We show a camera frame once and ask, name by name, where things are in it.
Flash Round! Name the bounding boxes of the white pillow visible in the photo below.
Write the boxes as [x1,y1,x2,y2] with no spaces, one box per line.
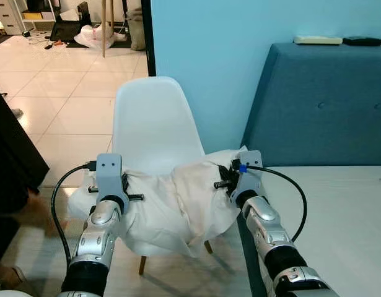
[68,145,250,259]

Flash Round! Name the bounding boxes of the white plastic chair wooden legs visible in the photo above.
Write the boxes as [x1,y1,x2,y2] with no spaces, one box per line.
[85,76,214,276]

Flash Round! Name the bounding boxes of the blue upholstered headboard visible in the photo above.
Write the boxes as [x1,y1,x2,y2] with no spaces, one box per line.
[242,42,381,168]

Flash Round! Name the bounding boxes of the person in black clothes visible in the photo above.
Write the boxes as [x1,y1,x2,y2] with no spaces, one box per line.
[0,80,62,291]

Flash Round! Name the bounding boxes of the white plastic bag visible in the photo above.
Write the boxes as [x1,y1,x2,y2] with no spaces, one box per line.
[74,25,126,49]

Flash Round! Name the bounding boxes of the thin wooden pole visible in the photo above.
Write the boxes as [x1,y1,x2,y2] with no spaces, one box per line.
[102,0,108,58]

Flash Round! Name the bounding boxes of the white remote control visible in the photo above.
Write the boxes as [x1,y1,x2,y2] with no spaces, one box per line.
[294,35,344,46]

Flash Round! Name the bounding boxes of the black bag on floor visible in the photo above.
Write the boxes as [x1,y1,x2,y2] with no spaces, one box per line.
[51,20,83,43]

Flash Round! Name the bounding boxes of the white drawer cabinet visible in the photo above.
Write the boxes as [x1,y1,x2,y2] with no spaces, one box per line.
[0,0,27,35]

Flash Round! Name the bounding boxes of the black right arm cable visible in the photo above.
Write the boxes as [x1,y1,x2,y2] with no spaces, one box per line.
[237,162,309,243]

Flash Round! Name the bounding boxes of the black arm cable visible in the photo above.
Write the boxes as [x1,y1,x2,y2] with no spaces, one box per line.
[237,162,309,243]
[51,161,98,267]

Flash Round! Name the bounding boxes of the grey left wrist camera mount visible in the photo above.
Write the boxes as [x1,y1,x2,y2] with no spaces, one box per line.
[95,153,125,202]

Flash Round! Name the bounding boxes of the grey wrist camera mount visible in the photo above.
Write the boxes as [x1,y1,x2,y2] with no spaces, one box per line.
[230,150,263,196]
[95,153,125,202]

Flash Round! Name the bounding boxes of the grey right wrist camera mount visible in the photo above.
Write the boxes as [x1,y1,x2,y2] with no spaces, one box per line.
[230,150,263,196]

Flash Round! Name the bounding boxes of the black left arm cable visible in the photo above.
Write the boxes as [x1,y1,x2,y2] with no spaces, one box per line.
[51,161,98,267]

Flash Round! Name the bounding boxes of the black door frame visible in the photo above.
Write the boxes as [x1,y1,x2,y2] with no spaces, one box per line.
[141,0,156,77]

